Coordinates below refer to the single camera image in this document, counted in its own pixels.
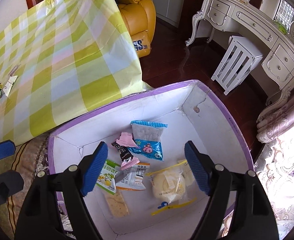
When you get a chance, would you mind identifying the pink black snack packet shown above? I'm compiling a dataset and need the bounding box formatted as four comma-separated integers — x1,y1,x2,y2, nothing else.
111,132,140,171

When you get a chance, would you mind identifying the white ornate dressing table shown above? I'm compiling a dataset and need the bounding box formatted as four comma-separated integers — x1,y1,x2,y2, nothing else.
186,0,294,106

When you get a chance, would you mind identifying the green checkered tablecloth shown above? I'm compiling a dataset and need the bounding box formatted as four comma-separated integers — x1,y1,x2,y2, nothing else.
0,0,149,145

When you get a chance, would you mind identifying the white slatted stool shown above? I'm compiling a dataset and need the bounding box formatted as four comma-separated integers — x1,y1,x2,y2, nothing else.
212,36,263,95

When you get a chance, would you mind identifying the small white candy packet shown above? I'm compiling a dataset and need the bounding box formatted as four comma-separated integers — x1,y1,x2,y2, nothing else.
3,75,18,97

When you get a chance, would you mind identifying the orange leather armchair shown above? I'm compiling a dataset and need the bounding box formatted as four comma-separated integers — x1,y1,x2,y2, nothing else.
52,0,157,58

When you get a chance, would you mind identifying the striped sofa cushion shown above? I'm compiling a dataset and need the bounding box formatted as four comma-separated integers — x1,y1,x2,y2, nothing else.
0,132,62,240

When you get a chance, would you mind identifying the white purple storage box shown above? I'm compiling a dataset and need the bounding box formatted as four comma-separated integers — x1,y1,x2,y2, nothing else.
48,80,253,239

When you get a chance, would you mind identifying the cracker clear packet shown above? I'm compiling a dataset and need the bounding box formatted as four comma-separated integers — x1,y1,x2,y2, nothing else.
104,191,130,218

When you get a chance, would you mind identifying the blue sesame snack packet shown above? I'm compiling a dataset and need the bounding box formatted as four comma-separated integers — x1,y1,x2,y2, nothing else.
128,120,168,161

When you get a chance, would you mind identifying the white cookie snack packet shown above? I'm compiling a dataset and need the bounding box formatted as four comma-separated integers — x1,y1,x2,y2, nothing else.
178,160,195,186

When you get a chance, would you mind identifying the round bun yellow-edged packet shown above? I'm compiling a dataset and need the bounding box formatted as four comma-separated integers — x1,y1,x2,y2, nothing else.
147,163,197,216

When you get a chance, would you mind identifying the white barcode snack packet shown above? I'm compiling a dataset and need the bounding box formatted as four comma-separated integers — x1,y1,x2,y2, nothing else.
115,163,150,191

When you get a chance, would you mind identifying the purple bar clear packet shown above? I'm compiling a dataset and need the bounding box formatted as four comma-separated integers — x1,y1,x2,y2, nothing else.
9,64,20,76

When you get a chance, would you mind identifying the green white snack packet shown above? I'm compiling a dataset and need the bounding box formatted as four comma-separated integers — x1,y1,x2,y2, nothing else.
96,159,120,195

